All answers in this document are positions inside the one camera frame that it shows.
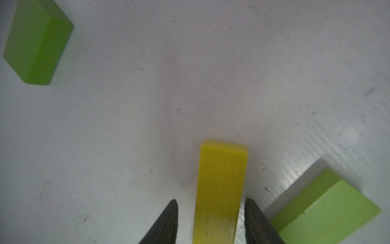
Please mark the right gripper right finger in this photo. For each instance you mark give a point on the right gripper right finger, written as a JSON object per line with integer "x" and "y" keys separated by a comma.
{"x": 258, "y": 230}

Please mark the yellow block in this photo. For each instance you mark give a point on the yellow block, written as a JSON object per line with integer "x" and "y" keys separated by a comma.
{"x": 221, "y": 178}

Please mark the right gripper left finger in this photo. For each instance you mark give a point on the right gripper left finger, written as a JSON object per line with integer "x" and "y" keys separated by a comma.
{"x": 164, "y": 230}

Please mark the dark green block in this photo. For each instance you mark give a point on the dark green block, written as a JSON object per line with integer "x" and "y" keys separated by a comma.
{"x": 39, "y": 34}

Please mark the light green block right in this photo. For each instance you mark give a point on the light green block right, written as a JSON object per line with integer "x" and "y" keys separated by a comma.
{"x": 326, "y": 211}

